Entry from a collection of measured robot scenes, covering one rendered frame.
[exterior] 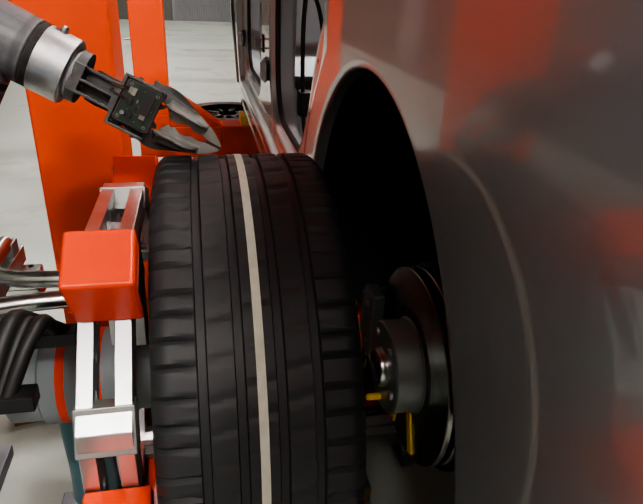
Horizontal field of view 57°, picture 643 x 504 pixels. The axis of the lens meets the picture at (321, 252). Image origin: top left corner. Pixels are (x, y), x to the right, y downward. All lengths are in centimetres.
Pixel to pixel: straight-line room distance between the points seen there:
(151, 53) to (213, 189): 241
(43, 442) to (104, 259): 160
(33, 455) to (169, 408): 155
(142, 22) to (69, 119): 193
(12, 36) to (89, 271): 34
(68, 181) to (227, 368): 71
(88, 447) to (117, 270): 20
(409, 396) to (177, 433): 40
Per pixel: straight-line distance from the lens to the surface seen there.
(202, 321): 66
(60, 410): 95
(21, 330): 76
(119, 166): 106
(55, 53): 85
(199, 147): 88
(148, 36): 313
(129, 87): 82
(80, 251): 66
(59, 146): 124
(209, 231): 70
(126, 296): 66
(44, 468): 213
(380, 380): 95
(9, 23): 86
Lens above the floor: 142
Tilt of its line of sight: 25 degrees down
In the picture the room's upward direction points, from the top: 2 degrees clockwise
